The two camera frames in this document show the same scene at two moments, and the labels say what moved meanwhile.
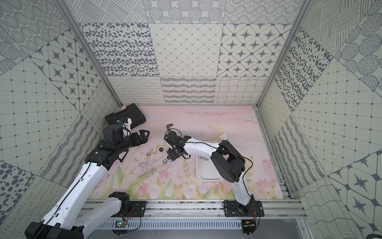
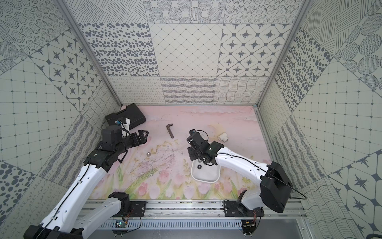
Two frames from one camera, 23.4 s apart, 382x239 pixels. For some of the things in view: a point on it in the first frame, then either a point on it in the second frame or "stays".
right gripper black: x=172 y=156 to x=191 y=154
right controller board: x=248 y=226 stays
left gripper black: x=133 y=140 stays
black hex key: x=168 y=126 stays
